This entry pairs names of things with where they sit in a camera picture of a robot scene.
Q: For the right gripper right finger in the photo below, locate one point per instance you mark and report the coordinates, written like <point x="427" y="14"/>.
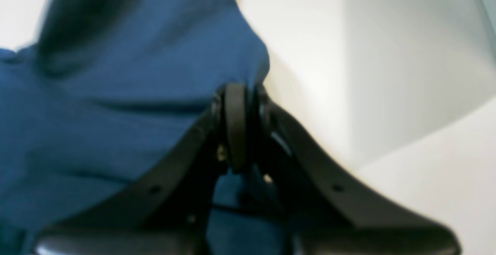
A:
<point x="330" y="212"/>

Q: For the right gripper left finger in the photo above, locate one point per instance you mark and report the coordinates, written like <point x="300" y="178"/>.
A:
<point x="165" y="212"/>

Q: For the dark blue T-shirt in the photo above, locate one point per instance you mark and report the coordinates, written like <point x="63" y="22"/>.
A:
<point x="106" y="93"/>

